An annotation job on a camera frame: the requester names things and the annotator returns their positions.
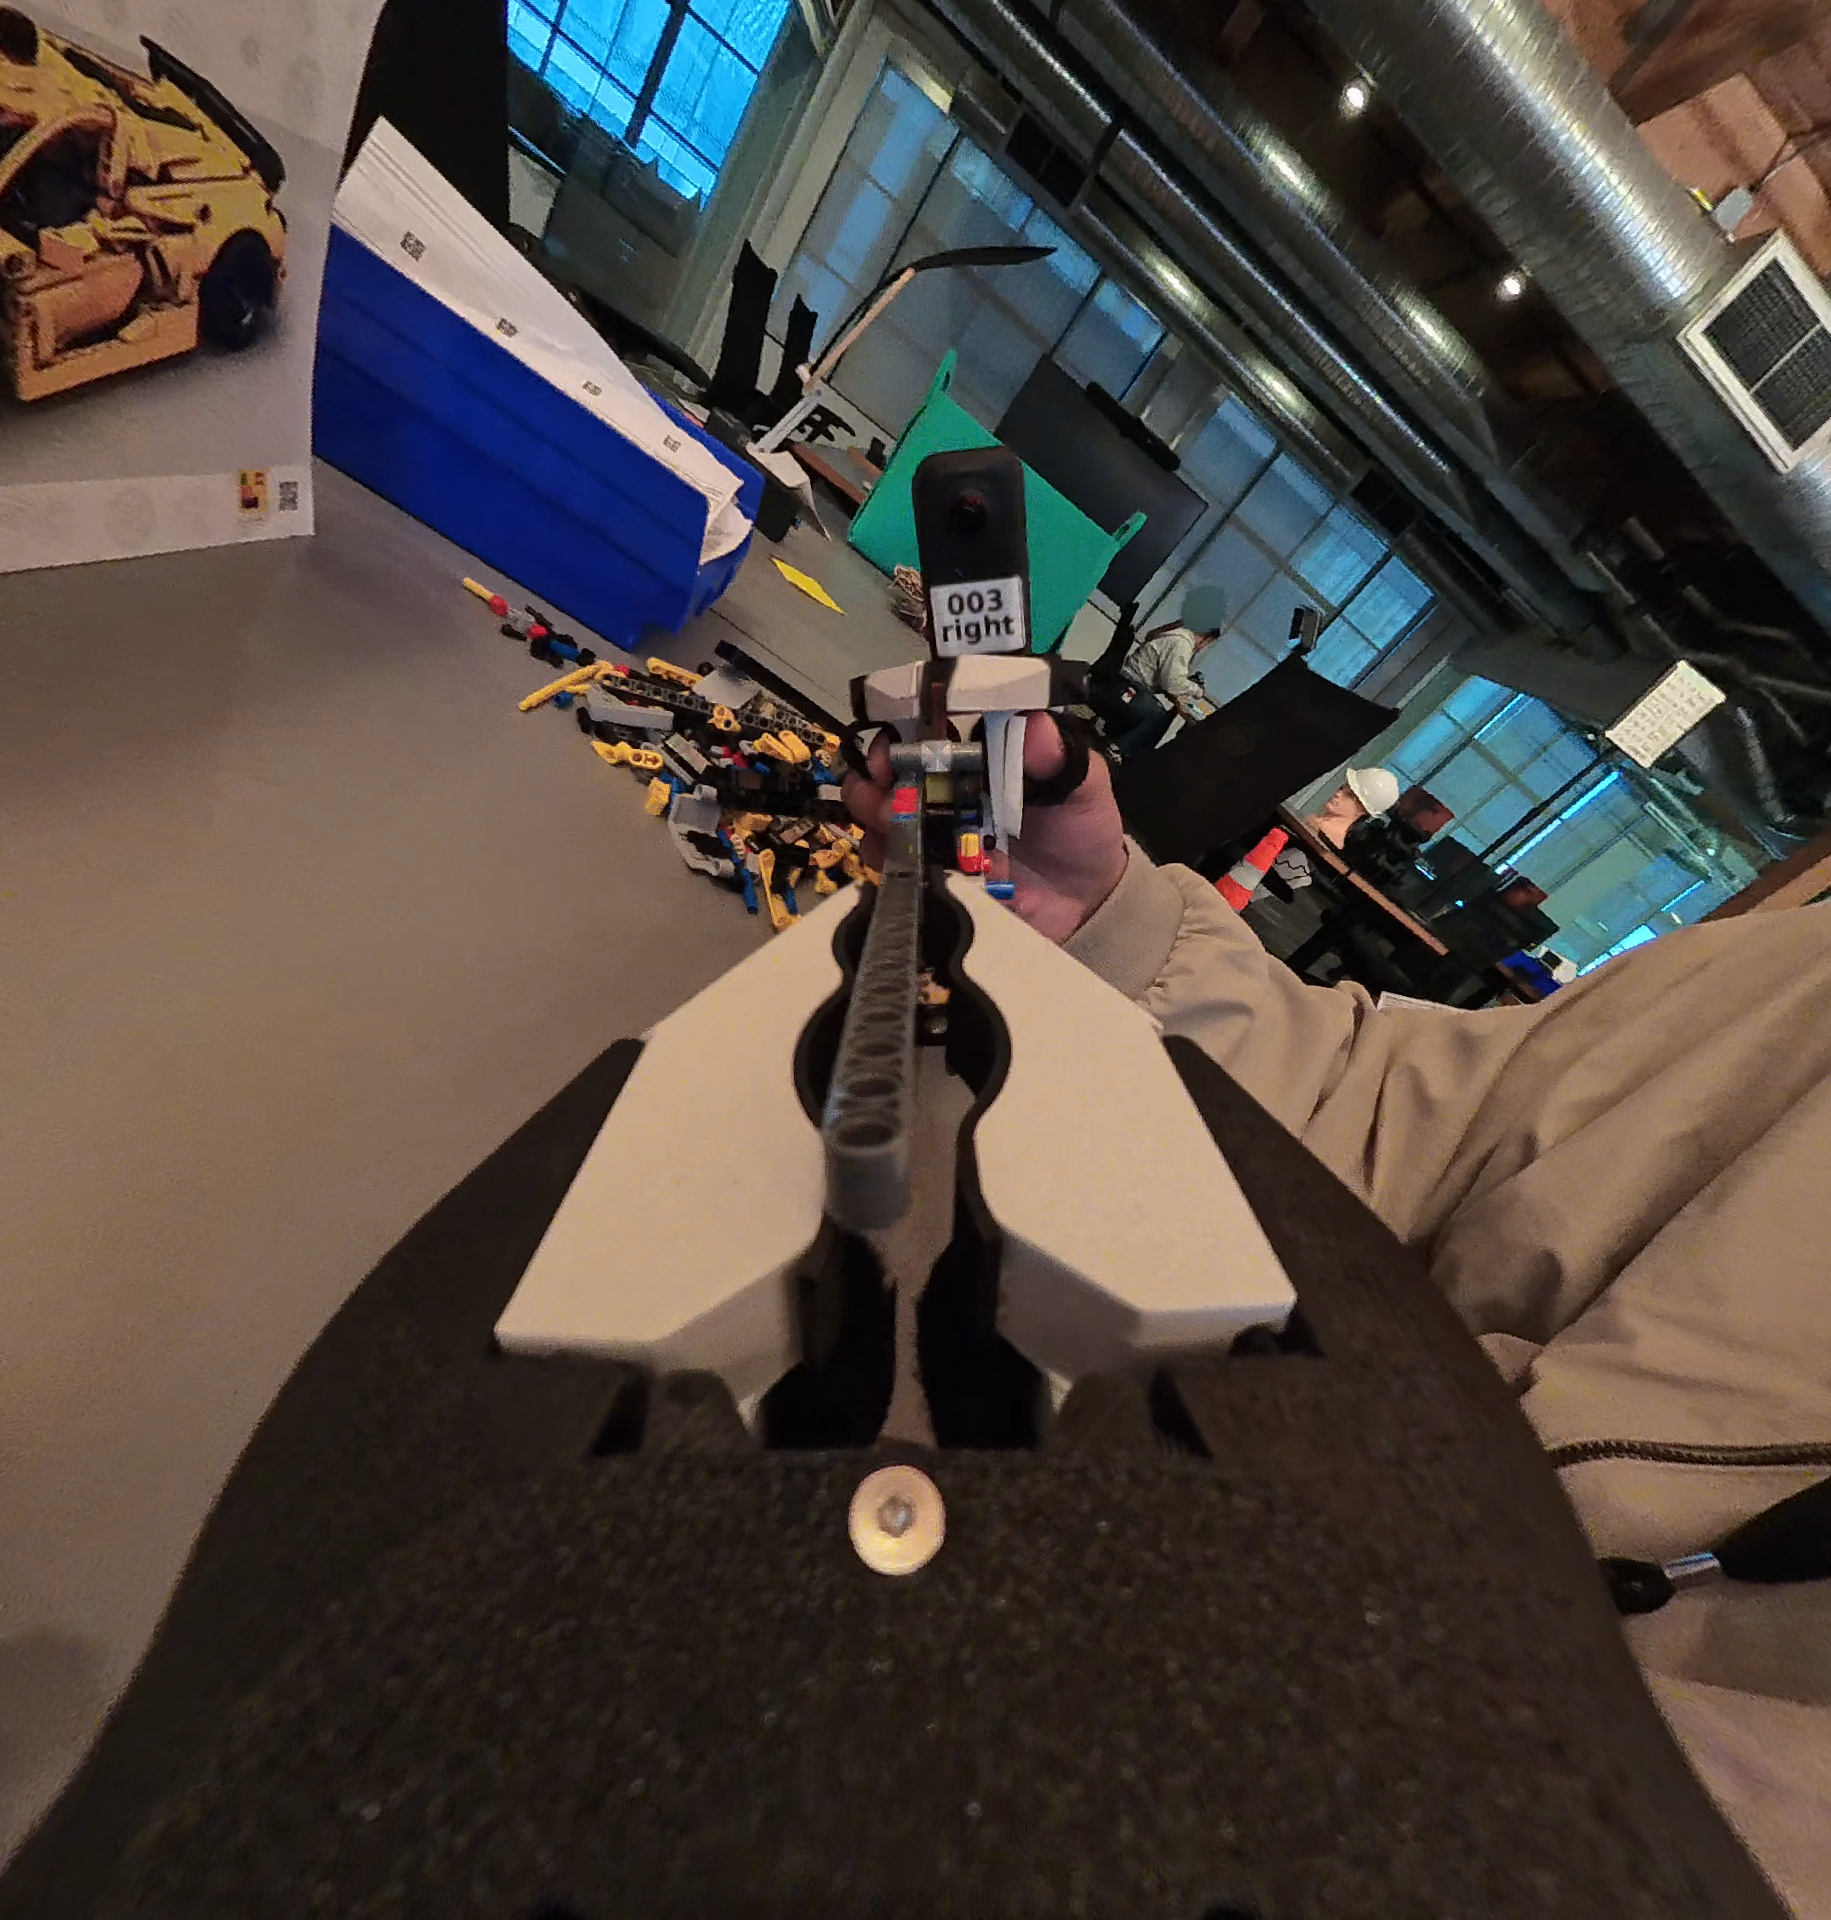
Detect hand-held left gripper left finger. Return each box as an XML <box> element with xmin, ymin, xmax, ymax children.
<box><xmin>495</xmin><ymin>886</ymin><xmax>875</xmax><ymax>1430</ymax></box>

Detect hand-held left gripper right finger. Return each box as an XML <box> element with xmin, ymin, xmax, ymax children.
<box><xmin>935</xmin><ymin>874</ymin><xmax>1296</xmax><ymax>1425</ymax></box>

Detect black grey toy brick chassis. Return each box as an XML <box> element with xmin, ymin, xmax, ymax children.
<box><xmin>823</xmin><ymin>731</ymin><xmax>1013</xmax><ymax>1235</ymax></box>

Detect grey desk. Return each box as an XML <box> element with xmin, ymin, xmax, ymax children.
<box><xmin>0</xmin><ymin>480</ymin><xmax>918</xmax><ymax>1875</ymax></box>

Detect person's right hand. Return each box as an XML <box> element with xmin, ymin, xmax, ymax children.
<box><xmin>840</xmin><ymin>734</ymin><xmax>1131</xmax><ymax>946</ymax></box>

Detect black monitor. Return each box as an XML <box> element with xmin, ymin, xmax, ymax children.
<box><xmin>993</xmin><ymin>355</ymin><xmax>1210</xmax><ymax>605</ymax></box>

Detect pile of toy brick pieces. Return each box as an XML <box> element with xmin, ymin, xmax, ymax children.
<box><xmin>460</xmin><ymin>575</ymin><xmax>891</xmax><ymax>935</ymax></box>

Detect orange traffic cone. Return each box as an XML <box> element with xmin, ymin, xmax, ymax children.
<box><xmin>1212</xmin><ymin>825</ymin><xmax>1296</xmax><ymax>918</ymax></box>

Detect white paper parts bags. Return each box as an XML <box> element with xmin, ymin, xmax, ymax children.
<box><xmin>332</xmin><ymin>117</ymin><xmax>756</xmax><ymax>600</ymax></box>

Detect large paned window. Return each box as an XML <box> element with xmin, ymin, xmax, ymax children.
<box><xmin>505</xmin><ymin>0</ymin><xmax>802</xmax><ymax>206</ymax></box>

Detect hanging white sheet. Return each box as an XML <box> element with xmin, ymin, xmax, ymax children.
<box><xmin>1603</xmin><ymin>656</ymin><xmax>1731</xmax><ymax>769</ymax></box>

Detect yellow car instruction booklet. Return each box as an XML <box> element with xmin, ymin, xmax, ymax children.
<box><xmin>0</xmin><ymin>0</ymin><xmax>388</xmax><ymax>581</ymax></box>

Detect white air vent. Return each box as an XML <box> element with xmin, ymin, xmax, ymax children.
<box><xmin>1679</xmin><ymin>228</ymin><xmax>1831</xmax><ymax>476</ymax></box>

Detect black cable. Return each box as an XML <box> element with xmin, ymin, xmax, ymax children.
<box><xmin>1546</xmin><ymin>1437</ymin><xmax>1831</xmax><ymax>1475</ymax></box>

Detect silver air duct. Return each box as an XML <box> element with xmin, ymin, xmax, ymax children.
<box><xmin>931</xmin><ymin>0</ymin><xmax>1831</xmax><ymax>662</ymax></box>

